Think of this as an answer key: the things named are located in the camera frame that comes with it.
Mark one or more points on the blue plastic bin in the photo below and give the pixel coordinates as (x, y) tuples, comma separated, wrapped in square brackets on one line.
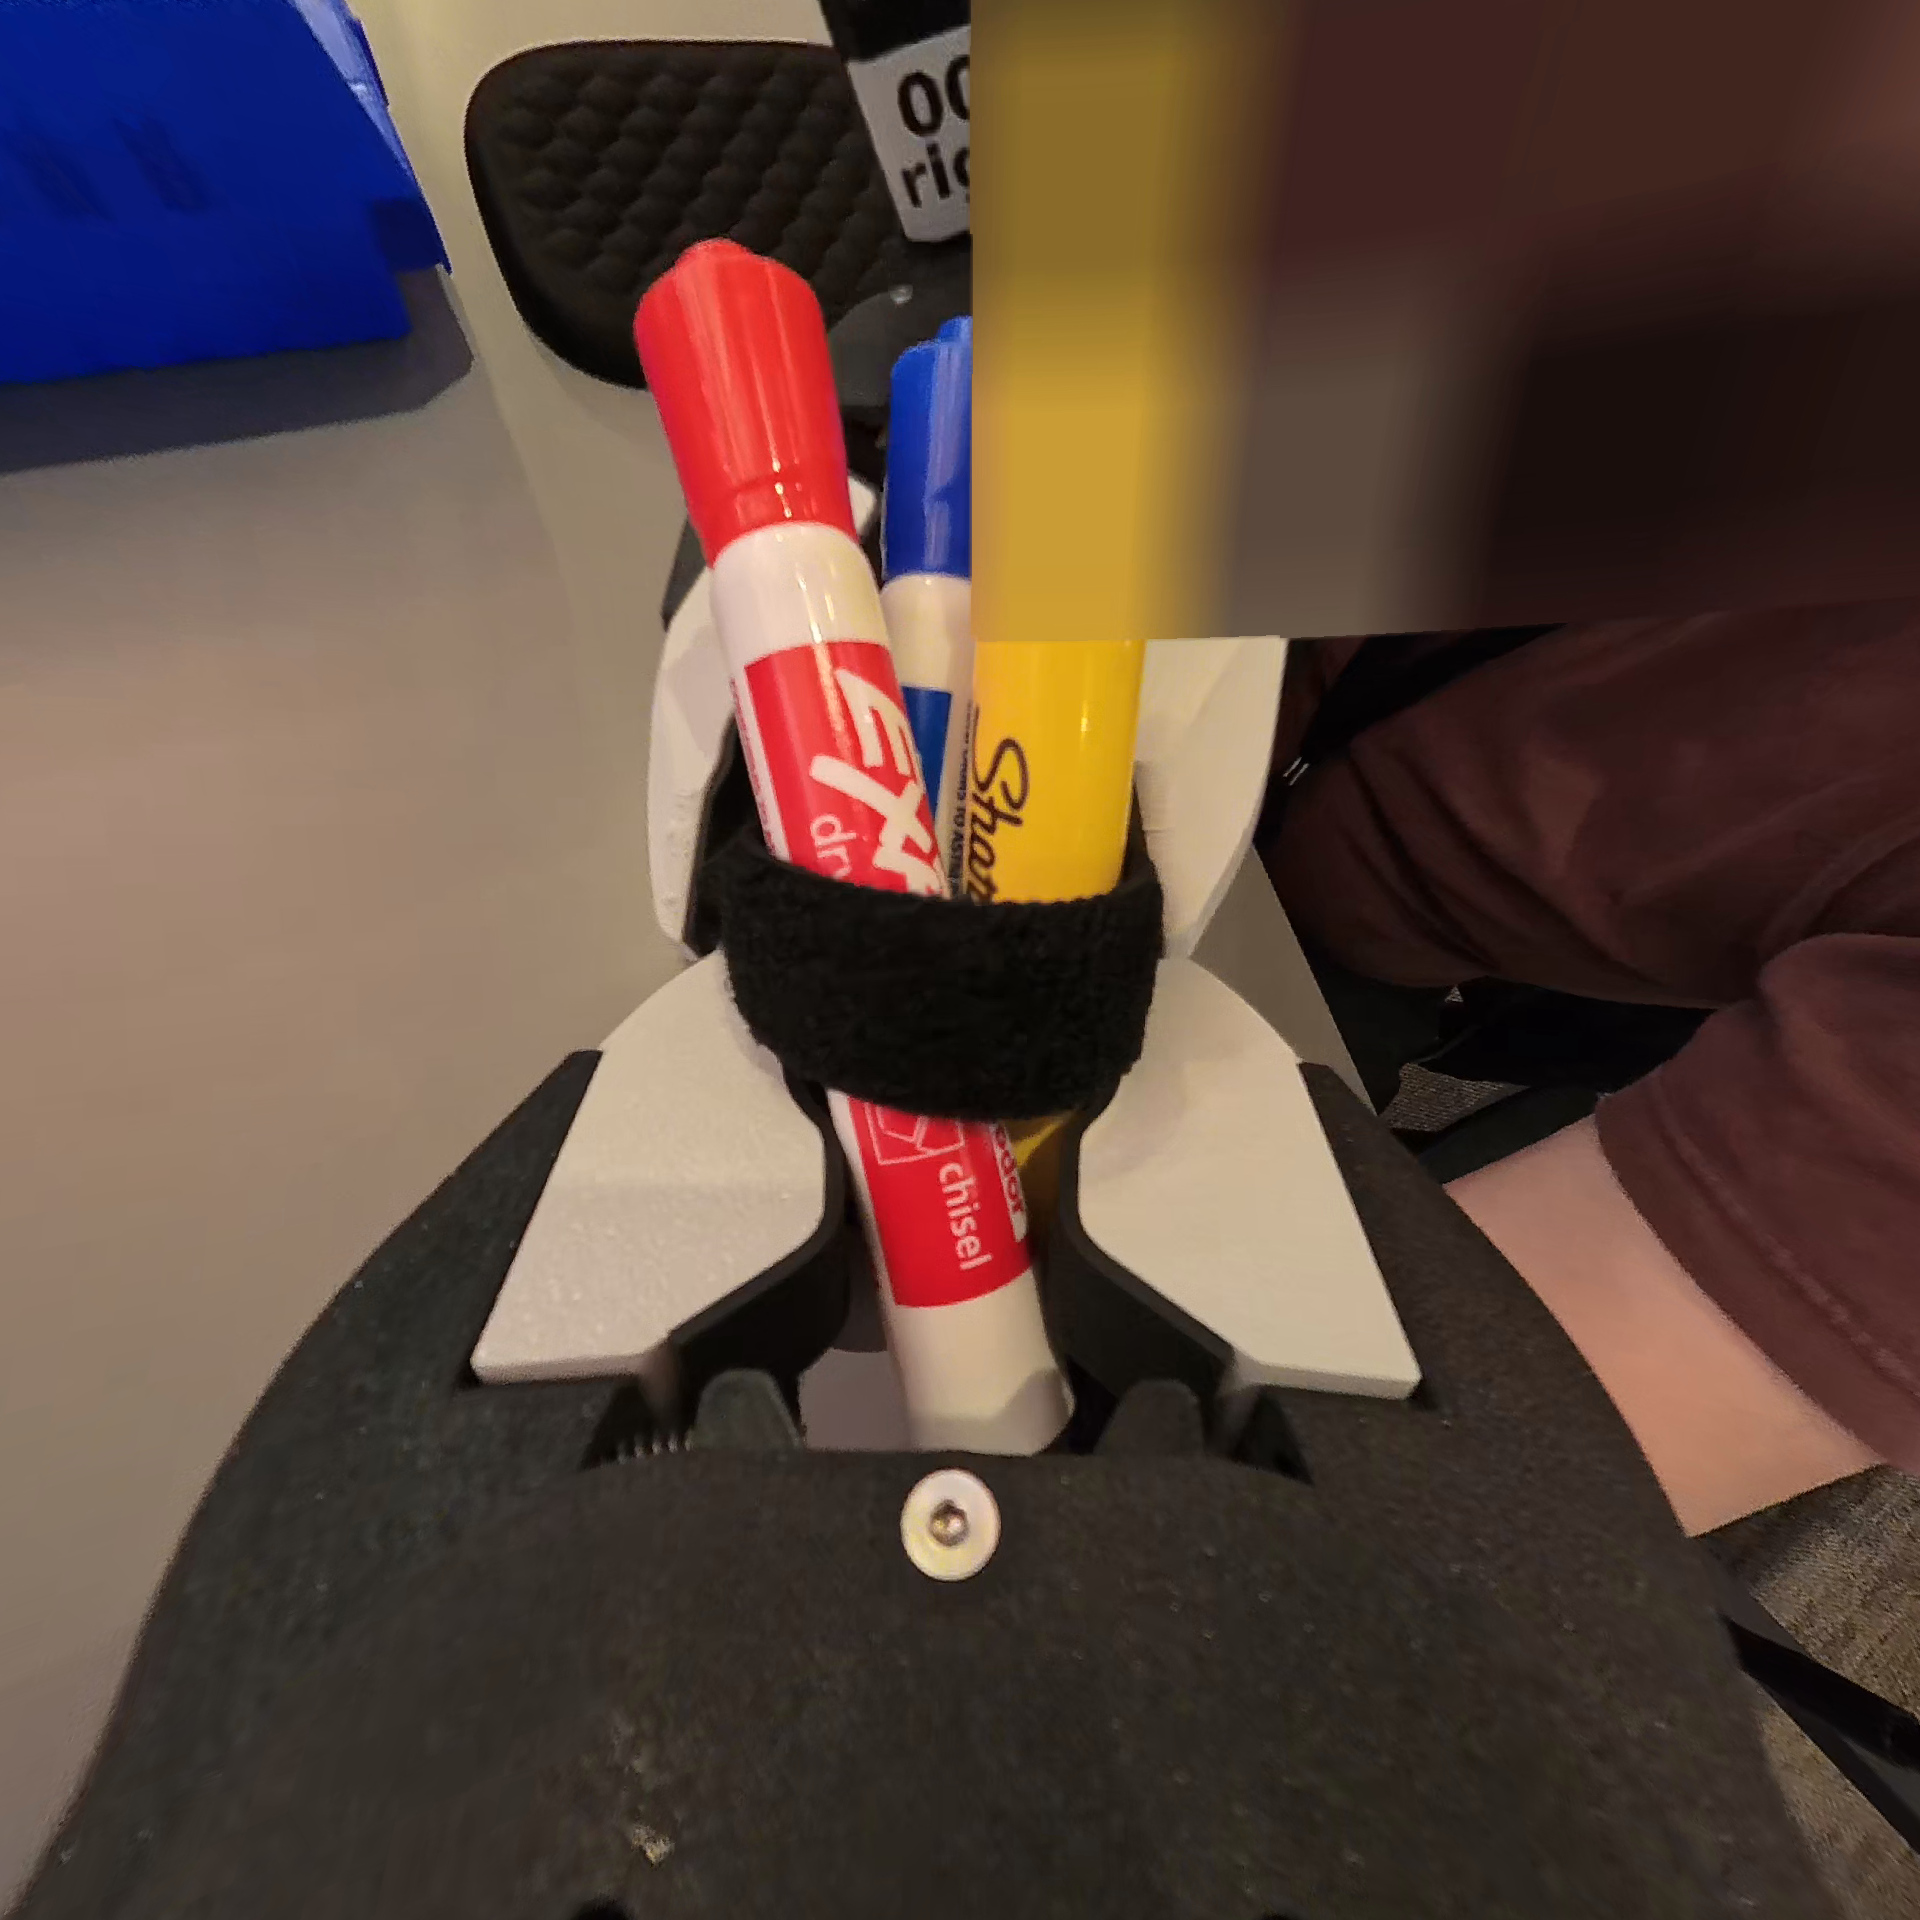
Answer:
[(180, 182)]

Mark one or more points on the person's right forearm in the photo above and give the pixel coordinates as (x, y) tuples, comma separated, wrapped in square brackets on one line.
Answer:
[(1620, 1350)]

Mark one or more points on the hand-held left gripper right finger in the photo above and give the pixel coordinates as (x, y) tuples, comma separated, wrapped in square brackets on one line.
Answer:
[(1275, 1200)]

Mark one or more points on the yellow marker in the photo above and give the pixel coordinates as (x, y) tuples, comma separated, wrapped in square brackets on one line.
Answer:
[(1059, 750)]

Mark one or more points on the red marker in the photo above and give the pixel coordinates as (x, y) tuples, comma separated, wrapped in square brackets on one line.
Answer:
[(779, 452)]

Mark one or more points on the blue marker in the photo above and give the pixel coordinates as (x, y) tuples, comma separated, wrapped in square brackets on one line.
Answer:
[(922, 495)]

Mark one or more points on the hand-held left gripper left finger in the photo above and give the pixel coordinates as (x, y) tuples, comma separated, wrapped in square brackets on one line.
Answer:
[(628, 1200)]

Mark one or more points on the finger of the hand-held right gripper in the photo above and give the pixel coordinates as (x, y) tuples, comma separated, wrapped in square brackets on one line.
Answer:
[(1215, 750), (682, 750)]

